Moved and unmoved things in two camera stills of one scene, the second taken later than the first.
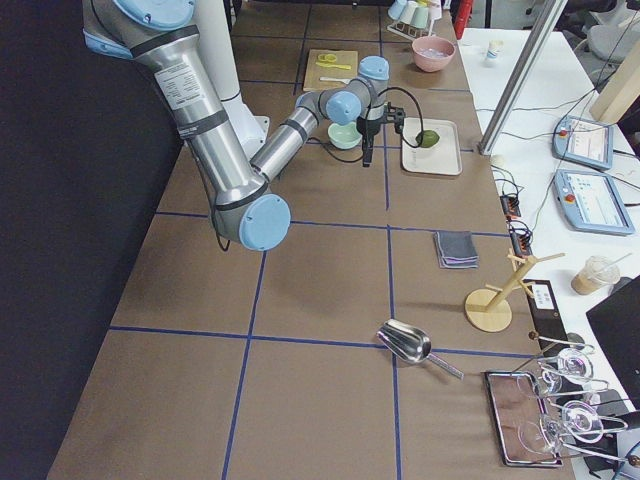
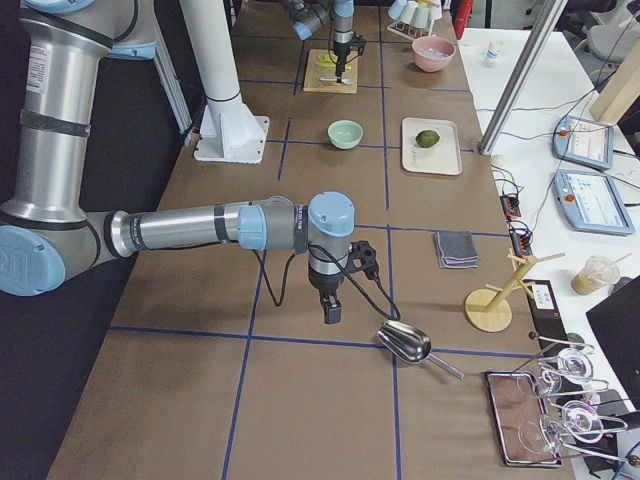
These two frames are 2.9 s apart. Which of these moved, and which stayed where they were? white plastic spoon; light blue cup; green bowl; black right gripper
Moved: black right gripper
Stayed: white plastic spoon; green bowl; light blue cup
